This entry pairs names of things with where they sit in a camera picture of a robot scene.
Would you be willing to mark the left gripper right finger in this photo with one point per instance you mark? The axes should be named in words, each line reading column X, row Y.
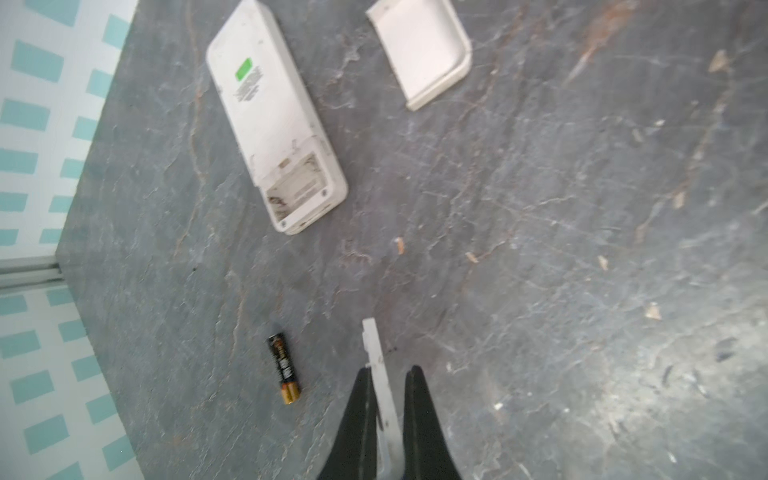
column 426, row 452

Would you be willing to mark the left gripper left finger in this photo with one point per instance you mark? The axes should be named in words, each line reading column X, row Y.
column 354, row 452

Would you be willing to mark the small dark battery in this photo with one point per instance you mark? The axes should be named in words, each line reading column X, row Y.
column 289, row 384

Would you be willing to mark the white remote control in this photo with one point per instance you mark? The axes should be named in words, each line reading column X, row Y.
column 285, row 148

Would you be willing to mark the white battery cover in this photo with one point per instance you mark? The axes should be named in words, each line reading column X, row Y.
column 391, row 457
column 426, row 44

